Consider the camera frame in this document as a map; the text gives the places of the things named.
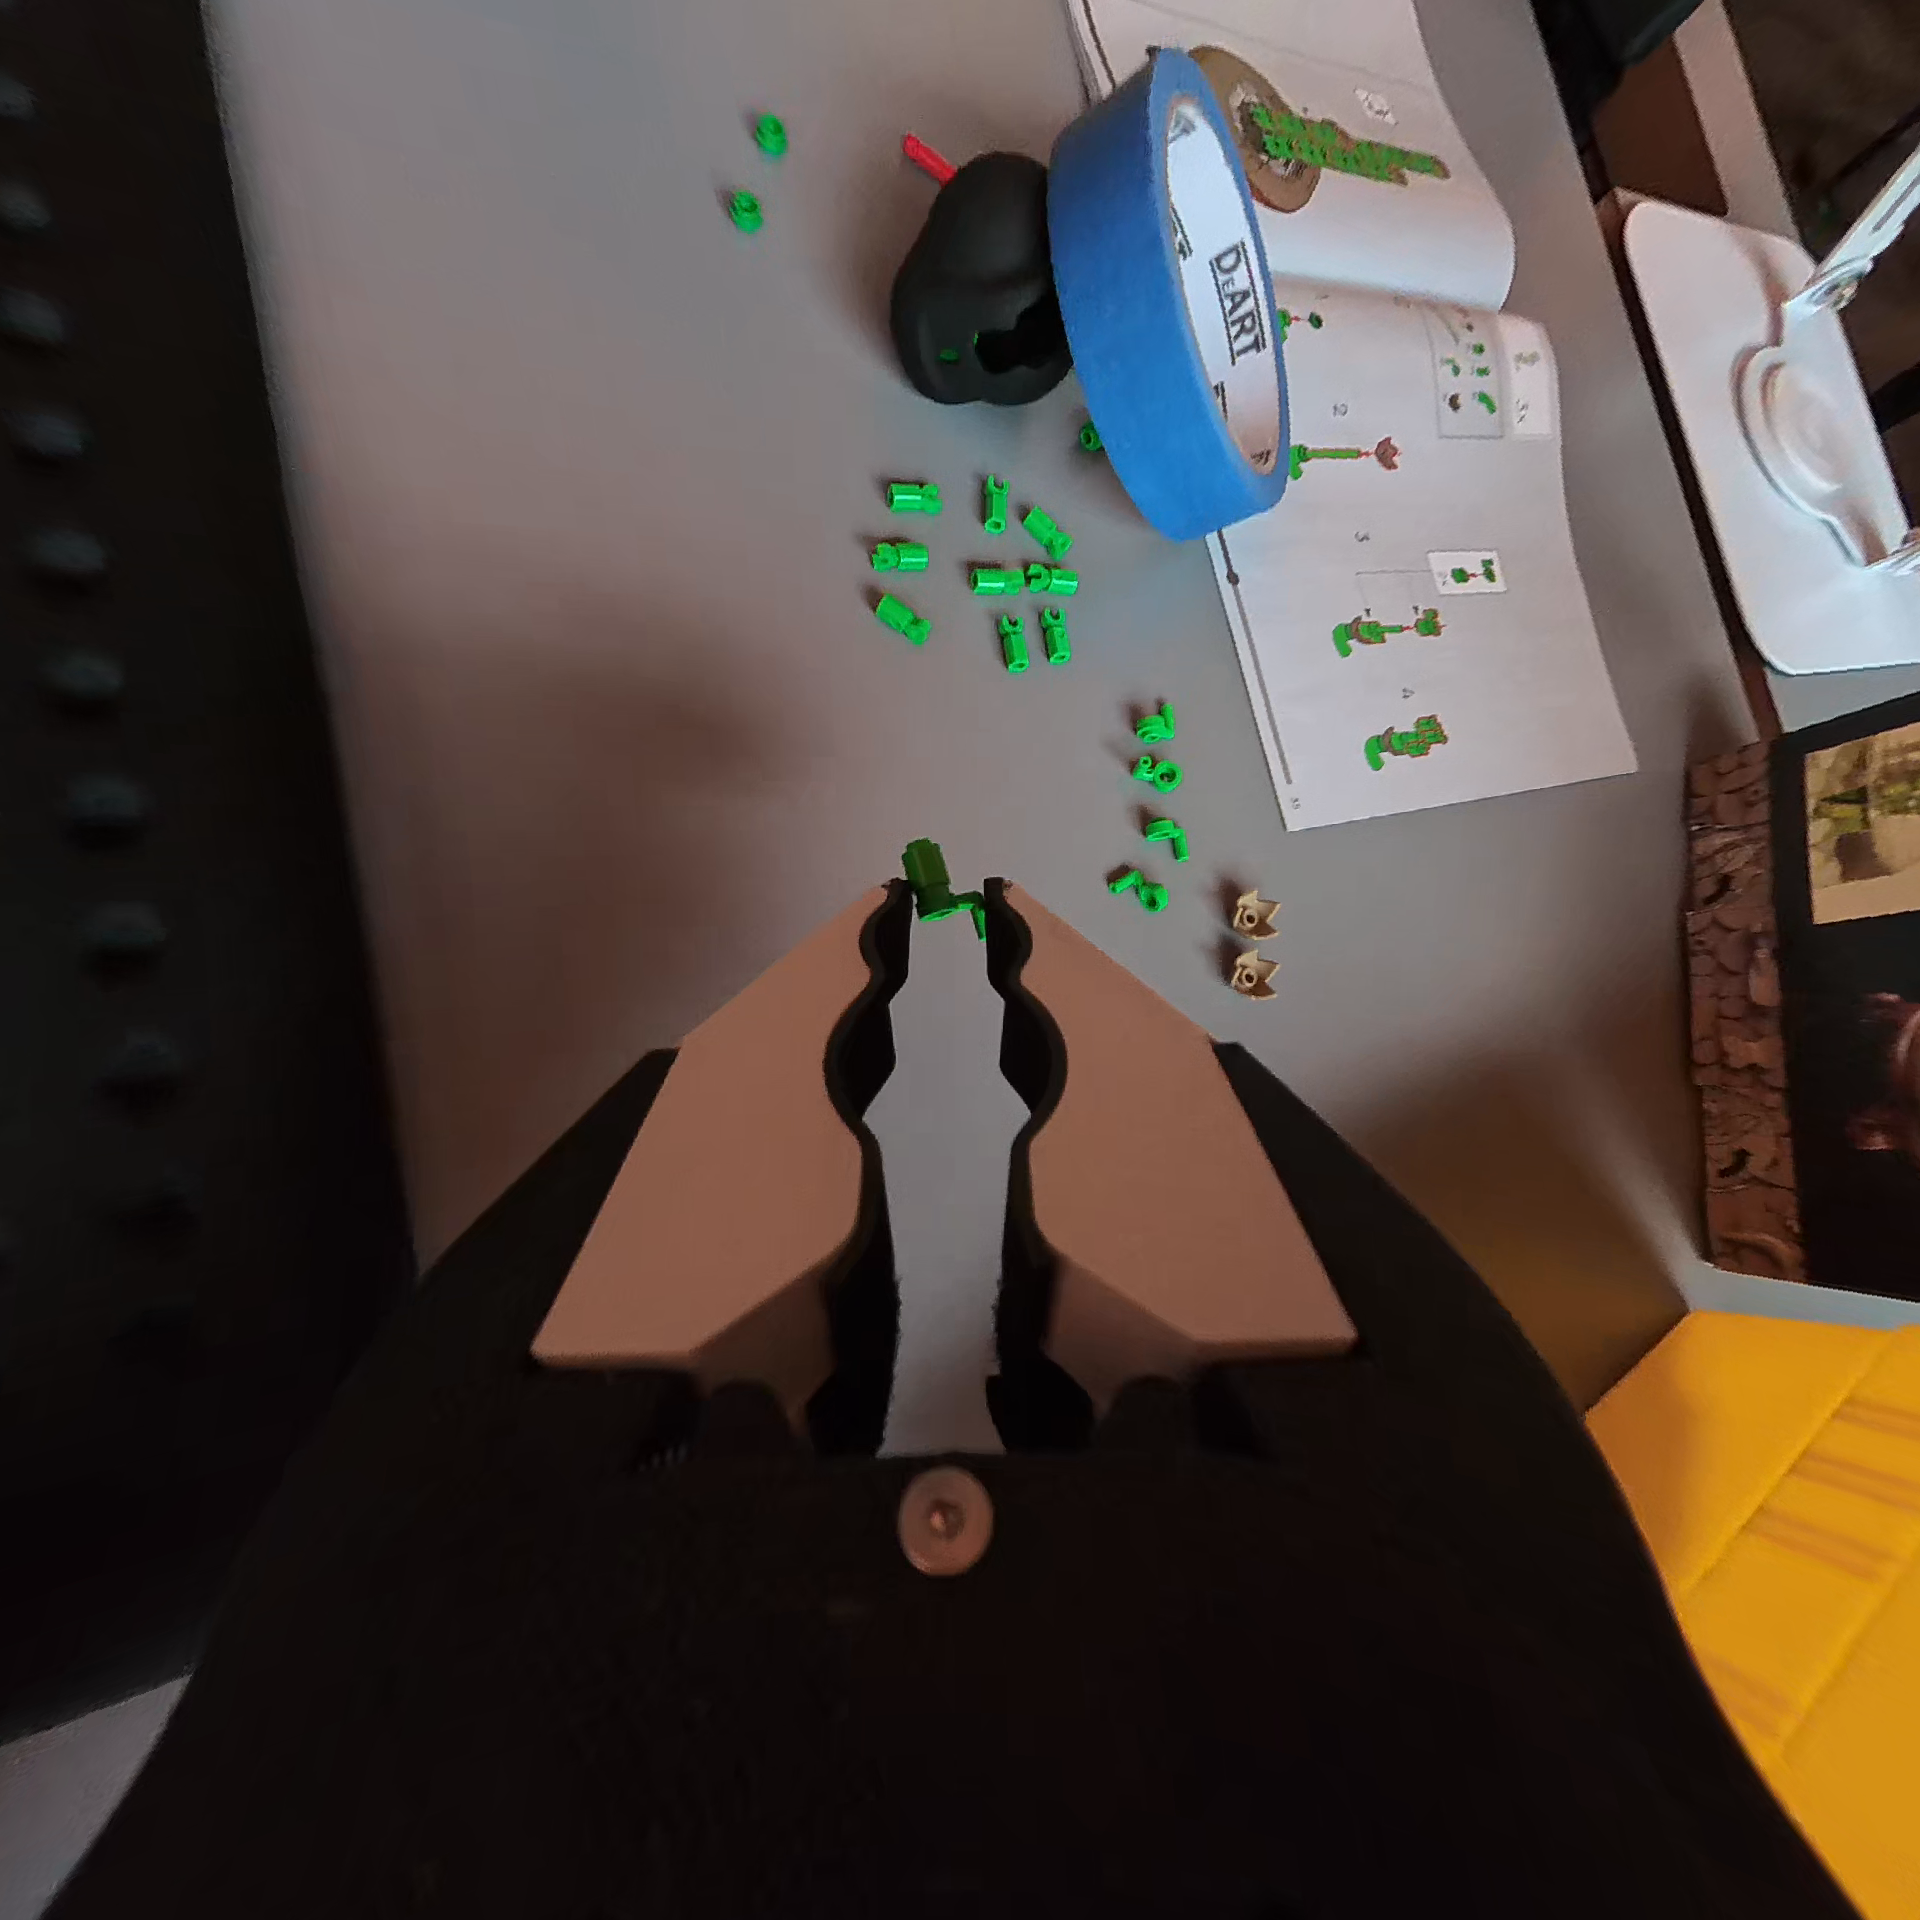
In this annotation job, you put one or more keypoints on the white flat stand base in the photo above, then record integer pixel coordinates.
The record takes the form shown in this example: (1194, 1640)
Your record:
(1695, 375)

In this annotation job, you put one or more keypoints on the black dimpled panel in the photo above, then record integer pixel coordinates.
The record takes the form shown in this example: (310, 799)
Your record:
(150, 750)

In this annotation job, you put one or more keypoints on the tan lego flower piece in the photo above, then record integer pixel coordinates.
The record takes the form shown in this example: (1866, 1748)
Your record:
(1254, 975)
(1254, 910)

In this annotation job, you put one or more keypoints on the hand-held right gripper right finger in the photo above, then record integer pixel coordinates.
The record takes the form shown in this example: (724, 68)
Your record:
(1171, 1201)

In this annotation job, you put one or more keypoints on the hooked green lego piece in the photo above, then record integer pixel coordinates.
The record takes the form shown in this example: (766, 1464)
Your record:
(1142, 887)
(1166, 835)
(1154, 726)
(1156, 772)

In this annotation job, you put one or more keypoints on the black rounded lego pot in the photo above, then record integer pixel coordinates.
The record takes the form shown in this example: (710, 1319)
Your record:
(961, 254)

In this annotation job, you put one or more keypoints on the blue masking tape roll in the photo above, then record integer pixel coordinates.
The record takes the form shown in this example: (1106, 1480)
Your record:
(1110, 299)

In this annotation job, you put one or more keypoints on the cluster of green lego connectors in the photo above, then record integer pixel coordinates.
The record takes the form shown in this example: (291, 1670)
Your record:
(905, 496)

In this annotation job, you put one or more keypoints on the red lego pin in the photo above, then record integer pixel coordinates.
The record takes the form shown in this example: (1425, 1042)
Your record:
(926, 156)

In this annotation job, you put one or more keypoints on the yellow plastic bin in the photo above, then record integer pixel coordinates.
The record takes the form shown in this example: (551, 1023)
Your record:
(1799, 1500)

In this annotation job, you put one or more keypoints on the small green lego branch piece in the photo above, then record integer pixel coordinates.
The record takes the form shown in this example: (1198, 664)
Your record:
(932, 897)

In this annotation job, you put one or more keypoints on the lego instruction booklet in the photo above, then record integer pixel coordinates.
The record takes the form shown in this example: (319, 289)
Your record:
(1425, 495)

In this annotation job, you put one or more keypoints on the dark lego set box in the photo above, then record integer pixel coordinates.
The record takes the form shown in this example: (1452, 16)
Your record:
(1844, 1049)

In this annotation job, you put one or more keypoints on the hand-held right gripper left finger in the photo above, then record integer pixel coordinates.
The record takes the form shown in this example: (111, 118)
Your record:
(734, 1170)

